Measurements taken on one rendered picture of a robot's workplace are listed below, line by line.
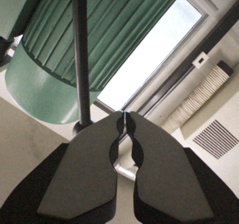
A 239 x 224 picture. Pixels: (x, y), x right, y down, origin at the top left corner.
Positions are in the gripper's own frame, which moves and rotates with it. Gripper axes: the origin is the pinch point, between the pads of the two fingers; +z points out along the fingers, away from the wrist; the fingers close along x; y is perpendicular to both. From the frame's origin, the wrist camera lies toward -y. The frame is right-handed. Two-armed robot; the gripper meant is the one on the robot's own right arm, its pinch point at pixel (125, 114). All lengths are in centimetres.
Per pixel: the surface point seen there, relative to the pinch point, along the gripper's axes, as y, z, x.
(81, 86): 1.4, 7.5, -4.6
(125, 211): 174, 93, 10
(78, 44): -3.1, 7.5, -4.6
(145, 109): 79, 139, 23
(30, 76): 2.7, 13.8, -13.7
